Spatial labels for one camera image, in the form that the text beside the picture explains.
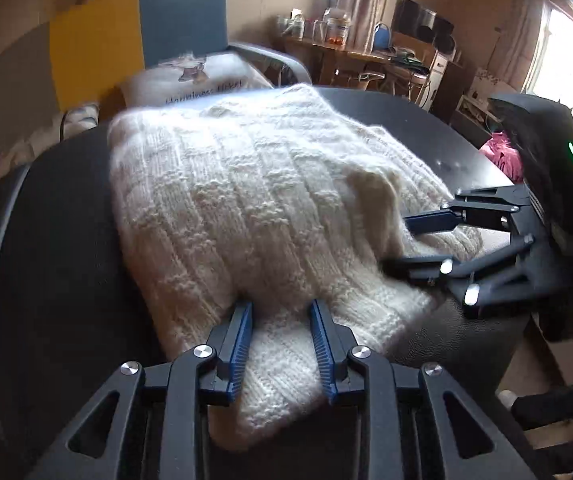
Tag pink ruffled quilt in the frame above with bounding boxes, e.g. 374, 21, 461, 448
479, 130, 525, 183

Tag white round fan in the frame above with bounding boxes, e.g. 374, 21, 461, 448
434, 32, 457, 56

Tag black television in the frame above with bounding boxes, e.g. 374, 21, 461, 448
391, 0, 455, 46

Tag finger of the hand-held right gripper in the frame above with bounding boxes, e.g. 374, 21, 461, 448
381, 235, 535, 307
404, 186, 527, 235

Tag grey yellow blue sofa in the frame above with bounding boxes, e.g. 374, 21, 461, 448
0, 0, 312, 181

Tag white triangle print pillow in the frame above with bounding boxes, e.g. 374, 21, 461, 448
0, 102, 102, 181

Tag black padded table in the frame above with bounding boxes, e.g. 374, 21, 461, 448
0, 87, 532, 480

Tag cream knitted sweater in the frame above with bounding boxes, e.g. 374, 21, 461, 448
107, 84, 485, 453

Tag bright window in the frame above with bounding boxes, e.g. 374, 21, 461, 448
527, 2, 573, 136

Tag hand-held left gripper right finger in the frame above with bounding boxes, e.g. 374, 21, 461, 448
309, 300, 537, 480

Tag folding stool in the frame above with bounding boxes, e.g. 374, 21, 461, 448
334, 50, 430, 106

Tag white cabinet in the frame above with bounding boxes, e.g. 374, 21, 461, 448
424, 52, 450, 111

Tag small white dresser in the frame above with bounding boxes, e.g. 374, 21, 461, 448
454, 67, 505, 131

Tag person's dark trouser leg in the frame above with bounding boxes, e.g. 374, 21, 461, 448
509, 370, 573, 431

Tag wooden desk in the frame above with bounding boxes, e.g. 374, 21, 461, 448
281, 35, 397, 86

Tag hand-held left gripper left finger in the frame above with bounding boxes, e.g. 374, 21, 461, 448
26, 302, 254, 480

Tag group of storage jars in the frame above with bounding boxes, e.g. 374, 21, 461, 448
276, 8, 352, 46

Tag grey deer print pillow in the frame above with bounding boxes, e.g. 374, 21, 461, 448
119, 52, 274, 108

